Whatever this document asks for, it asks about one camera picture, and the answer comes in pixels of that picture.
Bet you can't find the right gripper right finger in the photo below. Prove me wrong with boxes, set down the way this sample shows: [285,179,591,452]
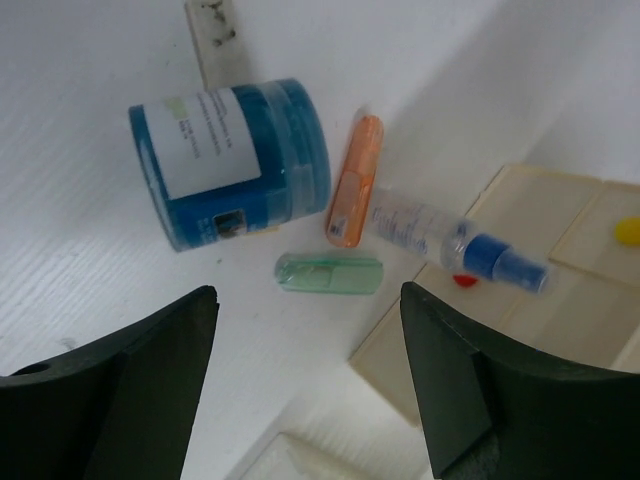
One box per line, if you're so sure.
[400,282,639,479]

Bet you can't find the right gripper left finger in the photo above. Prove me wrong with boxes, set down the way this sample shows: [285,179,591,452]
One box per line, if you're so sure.
[1,286,219,479]

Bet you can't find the cream drawer cabinet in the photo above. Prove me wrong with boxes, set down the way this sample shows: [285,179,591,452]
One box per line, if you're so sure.
[347,163,640,429]

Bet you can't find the blue gel jar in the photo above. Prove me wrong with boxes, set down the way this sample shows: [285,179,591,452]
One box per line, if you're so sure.
[128,78,331,252]

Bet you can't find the white file organizer rack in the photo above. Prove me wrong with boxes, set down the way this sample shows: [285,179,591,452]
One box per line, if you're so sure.
[225,432,434,479]

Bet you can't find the green translucent case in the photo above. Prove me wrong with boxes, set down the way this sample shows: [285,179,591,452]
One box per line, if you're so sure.
[274,254,384,295]

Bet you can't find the small clear spray bottle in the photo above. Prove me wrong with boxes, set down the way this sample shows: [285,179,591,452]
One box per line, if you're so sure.
[365,187,552,294]

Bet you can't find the orange translucent case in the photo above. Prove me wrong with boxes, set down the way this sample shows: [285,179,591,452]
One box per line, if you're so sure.
[325,115,384,248]

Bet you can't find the white plastic strip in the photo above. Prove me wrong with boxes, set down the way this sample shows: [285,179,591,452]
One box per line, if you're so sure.
[184,0,254,90]

